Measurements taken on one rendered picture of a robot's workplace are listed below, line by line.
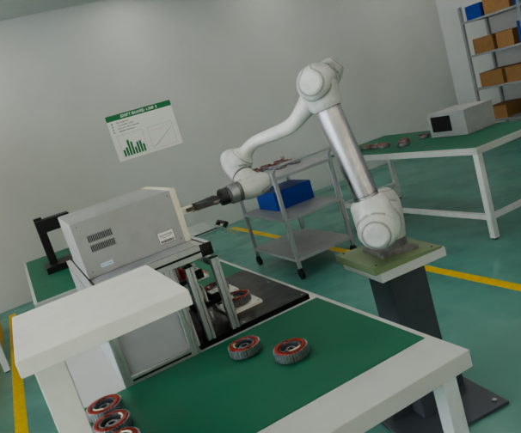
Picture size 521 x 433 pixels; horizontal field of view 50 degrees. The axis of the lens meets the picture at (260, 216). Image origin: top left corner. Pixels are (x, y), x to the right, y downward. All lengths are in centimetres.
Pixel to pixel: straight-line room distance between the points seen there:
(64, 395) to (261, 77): 733
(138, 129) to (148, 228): 559
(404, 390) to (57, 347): 84
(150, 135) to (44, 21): 187
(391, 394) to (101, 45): 669
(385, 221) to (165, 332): 90
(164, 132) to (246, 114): 124
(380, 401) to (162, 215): 103
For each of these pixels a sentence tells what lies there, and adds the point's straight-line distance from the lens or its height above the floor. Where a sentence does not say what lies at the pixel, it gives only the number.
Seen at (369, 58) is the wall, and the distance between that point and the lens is 931.
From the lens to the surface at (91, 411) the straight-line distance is 186.
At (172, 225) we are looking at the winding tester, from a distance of 207.
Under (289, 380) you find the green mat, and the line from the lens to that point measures 167.
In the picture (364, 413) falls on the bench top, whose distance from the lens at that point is 145.
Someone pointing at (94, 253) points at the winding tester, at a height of 120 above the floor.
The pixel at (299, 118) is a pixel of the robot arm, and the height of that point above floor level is 141.
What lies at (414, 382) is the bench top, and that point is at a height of 75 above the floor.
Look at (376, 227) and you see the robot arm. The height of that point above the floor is 97.
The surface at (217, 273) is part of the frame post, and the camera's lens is 201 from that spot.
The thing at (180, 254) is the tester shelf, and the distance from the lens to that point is 194.
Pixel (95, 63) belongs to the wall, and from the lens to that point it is 761.
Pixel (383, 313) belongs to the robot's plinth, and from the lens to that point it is 256.
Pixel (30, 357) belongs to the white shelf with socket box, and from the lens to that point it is 114.
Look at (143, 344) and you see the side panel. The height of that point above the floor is 86.
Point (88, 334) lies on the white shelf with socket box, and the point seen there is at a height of 120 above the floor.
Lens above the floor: 153
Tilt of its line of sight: 11 degrees down
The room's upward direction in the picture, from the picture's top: 17 degrees counter-clockwise
